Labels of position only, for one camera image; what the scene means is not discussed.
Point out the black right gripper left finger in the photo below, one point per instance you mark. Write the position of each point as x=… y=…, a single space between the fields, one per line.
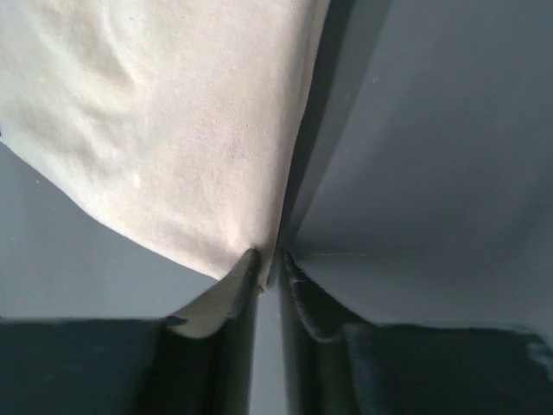
x=196 y=360

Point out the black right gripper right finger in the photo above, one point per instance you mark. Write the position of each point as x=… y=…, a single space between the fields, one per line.
x=337 y=362

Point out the beige t shirt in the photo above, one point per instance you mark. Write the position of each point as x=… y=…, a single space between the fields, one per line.
x=172 y=123

